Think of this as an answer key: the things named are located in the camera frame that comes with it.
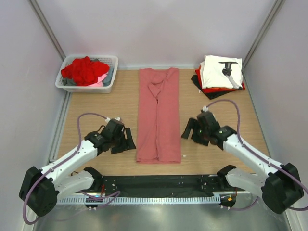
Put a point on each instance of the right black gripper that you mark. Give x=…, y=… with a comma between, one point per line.
x=191, y=122

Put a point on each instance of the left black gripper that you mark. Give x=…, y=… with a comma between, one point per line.
x=127, y=144

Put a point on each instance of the pink t shirt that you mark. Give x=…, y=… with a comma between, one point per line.
x=158, y=132

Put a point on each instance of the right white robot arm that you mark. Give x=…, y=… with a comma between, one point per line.
x=276, y=184

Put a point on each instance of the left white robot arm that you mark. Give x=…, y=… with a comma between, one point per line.
x=43, y=187

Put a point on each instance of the red folded t shirt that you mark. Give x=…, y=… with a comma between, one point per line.
x=209, y=90

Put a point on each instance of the black folded t shirt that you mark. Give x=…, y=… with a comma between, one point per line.
x=211, y=95

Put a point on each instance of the white folded printed t shirt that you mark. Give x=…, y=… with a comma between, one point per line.
x=221, y=72

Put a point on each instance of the light pink garment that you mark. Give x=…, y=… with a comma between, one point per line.
x=99, y=82

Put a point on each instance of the red crumpled t shirt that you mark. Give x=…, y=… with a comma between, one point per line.
x=84, y=71

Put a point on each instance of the grey garment in basket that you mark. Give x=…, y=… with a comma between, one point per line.
x=108, y=78

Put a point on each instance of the white plastic basket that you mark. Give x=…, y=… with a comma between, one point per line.
x=79, y=71

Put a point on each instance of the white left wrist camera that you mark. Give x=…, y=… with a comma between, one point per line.
x=117, y=118

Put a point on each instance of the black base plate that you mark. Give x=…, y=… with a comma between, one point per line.
x=159, y=186

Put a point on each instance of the grey cable duct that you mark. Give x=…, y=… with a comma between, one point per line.
x=83, y=200

